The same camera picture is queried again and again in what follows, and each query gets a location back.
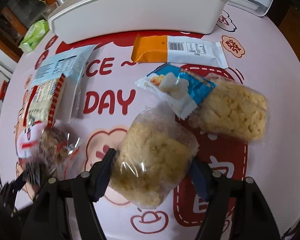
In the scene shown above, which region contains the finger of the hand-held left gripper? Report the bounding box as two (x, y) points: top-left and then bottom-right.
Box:
(0, 171), (28, 210)

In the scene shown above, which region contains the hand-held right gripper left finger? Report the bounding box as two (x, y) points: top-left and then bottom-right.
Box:
(24, 148), (117, 240)

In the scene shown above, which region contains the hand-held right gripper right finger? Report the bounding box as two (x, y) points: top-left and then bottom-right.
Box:
(190, 158), (282, 240)

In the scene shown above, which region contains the clear bag of yellow puffs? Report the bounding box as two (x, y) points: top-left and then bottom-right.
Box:
(189, 74), (268, 144)
(109, 106), (199, 209)

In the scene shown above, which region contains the brown nut snack packet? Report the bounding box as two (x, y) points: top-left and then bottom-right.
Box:
(39, 126), (81, 167)

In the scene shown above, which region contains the small blue white packet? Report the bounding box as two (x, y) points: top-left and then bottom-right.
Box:
(136, 63), (217, 120)

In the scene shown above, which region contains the red striped snack packet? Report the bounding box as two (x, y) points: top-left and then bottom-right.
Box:
(21, 74), (66, 128)

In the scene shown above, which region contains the light blue snack packet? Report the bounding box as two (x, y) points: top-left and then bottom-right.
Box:
(31, 44), (97, 120)

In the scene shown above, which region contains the orange white bar packet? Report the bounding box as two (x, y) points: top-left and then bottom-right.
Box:
(131, 33), (228, 69)

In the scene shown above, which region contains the white plastic bin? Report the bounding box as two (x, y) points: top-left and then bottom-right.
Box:
(47, 0), (230, 44)

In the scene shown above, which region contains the green tissue pack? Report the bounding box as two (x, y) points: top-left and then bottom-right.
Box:
(19, 19), (49, 53)

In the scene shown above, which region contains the clear drinking glass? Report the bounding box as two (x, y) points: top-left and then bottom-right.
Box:
(41, 2), (59, 22)

